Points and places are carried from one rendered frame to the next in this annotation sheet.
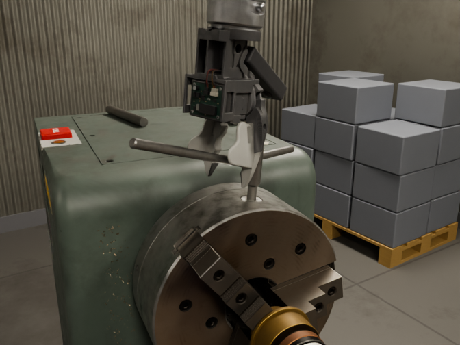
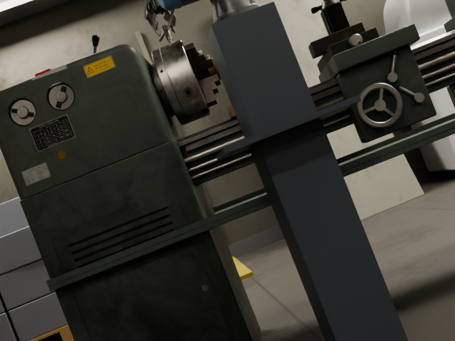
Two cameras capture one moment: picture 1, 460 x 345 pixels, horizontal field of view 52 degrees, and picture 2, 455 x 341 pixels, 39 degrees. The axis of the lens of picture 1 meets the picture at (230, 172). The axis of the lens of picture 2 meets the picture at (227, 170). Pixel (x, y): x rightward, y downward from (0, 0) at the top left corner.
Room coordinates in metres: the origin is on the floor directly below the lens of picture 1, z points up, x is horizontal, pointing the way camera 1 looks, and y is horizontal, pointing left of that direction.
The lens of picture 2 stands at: (-0.48, 2.24, 0.68)
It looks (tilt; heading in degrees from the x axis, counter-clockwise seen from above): 0 degrees down; 296
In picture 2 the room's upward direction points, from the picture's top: 22 degrees counter-clockwise
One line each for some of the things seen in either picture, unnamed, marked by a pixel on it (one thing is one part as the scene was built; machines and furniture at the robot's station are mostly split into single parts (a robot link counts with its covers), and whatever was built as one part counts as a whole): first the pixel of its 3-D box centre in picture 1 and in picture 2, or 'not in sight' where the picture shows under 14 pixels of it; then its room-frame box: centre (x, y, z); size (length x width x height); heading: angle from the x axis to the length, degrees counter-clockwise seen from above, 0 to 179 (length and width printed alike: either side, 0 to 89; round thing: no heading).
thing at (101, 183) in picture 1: (159, 213); (91, 123); (1.03, 0.17, 1.06); 0.59 x 0.48 x 0.39; 24
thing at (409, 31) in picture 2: not in sight; (363, 59); (0.04, -0.26, 0.89); 0.53 x 0.30 x 0.06; 114
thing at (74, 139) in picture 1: (60, 150); (54, 80); (0.97, 0.36, 1.23); 0.13 x 0.08 x 0.06; 24
